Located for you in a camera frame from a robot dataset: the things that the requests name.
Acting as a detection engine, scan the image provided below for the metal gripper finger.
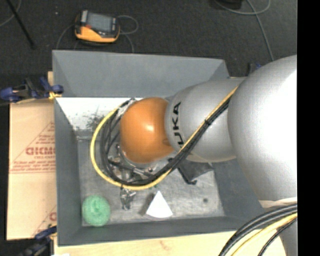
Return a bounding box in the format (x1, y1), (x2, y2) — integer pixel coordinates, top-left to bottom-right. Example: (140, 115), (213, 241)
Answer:
(120, 187), (129, 211)
(127, 189), (138, 205)

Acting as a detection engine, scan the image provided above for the green round sponge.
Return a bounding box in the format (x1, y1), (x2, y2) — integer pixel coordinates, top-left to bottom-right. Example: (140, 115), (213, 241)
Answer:
(81, 194), (112, 228)

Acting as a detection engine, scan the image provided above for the brown cardboard board red print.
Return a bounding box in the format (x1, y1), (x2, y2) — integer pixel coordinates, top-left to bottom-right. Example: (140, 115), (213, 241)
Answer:
(6, 99), (58, 241)

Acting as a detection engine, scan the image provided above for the grey metal bin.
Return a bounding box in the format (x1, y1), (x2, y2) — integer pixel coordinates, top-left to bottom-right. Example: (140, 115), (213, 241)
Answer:
(51, 49), (266, 246)

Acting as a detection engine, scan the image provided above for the white wedge-shaped block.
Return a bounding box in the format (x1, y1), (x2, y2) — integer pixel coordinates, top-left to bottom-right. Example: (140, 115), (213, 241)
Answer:
(145, 190), (174, 219)

